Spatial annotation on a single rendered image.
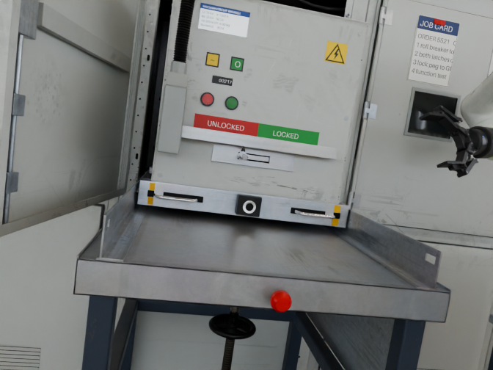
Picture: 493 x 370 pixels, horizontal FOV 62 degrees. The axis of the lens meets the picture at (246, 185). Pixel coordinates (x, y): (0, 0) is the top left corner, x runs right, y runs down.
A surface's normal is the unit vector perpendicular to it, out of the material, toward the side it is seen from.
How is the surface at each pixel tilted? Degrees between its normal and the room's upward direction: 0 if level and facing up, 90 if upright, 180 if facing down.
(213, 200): 90
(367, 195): 90
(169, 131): 90
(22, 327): 90
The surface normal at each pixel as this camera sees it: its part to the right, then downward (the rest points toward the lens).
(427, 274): -0.98, -0.12
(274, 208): 0.15, 0.12
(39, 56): 0.99, 0.14
